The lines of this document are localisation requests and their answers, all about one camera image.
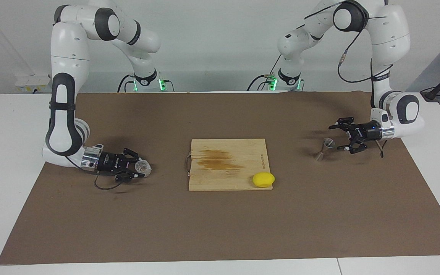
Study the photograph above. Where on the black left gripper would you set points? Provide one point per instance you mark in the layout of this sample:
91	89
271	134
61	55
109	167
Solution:
368	131

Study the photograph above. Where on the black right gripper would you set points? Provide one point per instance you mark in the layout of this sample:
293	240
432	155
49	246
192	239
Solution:
111	163

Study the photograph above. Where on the clear plastic cup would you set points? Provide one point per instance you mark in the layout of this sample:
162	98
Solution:
143	167

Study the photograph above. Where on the steel jigger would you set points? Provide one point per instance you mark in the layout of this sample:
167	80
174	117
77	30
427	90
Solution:
324	149

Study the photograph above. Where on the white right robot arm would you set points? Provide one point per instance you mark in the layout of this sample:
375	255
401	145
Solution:
67	46

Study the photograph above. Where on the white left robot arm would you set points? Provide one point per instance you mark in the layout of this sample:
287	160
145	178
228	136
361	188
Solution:
390	34

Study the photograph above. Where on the brown table mat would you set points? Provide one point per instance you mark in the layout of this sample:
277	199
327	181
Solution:
90	221

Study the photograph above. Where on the wooden cutting board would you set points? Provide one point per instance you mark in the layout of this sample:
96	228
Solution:
227	175

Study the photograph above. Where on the yellow lemon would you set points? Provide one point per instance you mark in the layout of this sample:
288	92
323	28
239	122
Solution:
263	180

